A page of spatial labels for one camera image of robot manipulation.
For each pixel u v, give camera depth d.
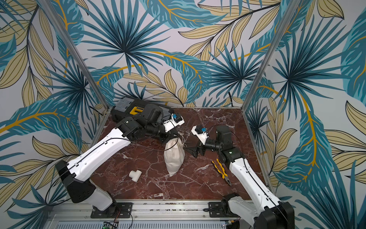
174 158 0.72
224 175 0.84
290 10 0.69
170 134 0.60
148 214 0.73
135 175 0.82
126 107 0.95
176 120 0.58
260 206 0.41
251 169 0.49
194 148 0.63
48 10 0.68
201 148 0.63
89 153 0.43
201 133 0.61
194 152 0.64
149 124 0.53
